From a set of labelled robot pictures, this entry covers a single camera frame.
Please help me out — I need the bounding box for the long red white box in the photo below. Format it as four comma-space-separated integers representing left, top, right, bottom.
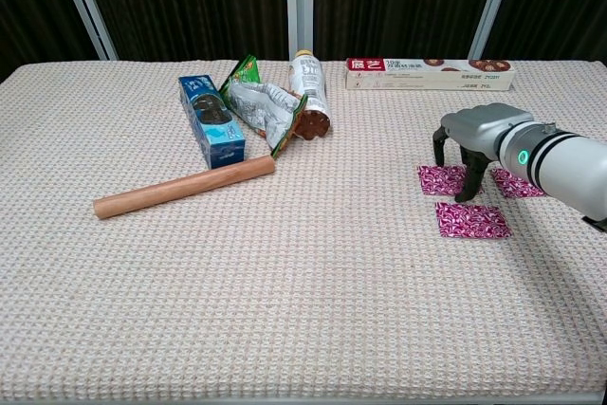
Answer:
344, 57, 517, 92

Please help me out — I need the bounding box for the blue cookie box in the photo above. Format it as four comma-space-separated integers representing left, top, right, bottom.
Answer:
177, 74, 247, 170

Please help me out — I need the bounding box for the pink woven tablecloth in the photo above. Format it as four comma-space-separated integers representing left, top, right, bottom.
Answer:
0, 59, 607, 401

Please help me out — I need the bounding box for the green silver snack bag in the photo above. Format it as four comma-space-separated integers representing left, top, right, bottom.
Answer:
217, 54, 309, 160

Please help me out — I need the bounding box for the wooden rolling pin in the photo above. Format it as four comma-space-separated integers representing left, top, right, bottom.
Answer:
92, 154, 277, 221

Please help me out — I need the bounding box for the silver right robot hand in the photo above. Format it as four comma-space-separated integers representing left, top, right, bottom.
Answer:
431, 102, 535, 203

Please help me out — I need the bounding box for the white bottle yellow cap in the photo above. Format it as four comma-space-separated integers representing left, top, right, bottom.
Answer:
288, 49, 332, 141

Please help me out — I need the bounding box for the pink patterned packet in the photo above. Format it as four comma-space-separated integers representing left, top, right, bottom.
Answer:
416, 164, 481, 196
434, 201, 513, 240
490, 167, 547, 199

